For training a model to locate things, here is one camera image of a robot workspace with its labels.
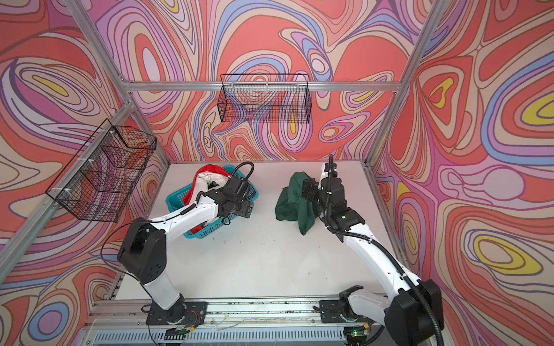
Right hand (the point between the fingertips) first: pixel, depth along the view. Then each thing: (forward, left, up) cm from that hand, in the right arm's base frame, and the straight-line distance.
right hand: (313, 186), depth 80 cm
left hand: (+2, +29, -13) cm, 32 cm away
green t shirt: (-9, +9, +2) cm, 13 cm away
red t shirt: (+17, +49, -6) cm, 52 cm away
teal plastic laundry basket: (+6, +60, -15) cm, 62 cm away
